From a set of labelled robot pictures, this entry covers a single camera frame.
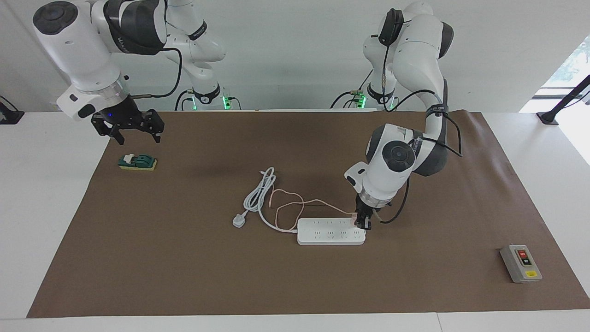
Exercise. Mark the green knife switch yellow base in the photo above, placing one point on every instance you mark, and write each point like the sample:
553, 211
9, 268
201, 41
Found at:
143, 161

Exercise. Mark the black tripod stand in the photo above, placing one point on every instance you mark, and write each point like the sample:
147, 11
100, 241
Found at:
548, 117

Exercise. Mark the pink charger block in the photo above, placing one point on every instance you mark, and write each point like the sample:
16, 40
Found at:
353, 219

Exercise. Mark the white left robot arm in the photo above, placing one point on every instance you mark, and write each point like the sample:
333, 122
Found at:
396, 157

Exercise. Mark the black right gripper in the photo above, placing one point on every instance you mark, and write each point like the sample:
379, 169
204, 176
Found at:
122, 115

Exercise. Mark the brown table mat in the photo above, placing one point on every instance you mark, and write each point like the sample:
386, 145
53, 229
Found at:
368, 286

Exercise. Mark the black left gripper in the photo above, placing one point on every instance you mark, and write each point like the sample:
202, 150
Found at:
368, 208

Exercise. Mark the white power strip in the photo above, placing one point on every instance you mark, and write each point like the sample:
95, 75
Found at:
332, 235

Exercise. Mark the black clamp stand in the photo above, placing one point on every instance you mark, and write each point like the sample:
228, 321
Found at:
9, 115

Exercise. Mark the grey push button box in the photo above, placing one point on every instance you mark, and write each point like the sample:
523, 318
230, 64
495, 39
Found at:
521, 265

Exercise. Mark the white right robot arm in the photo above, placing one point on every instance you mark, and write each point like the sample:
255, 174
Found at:
73, 46

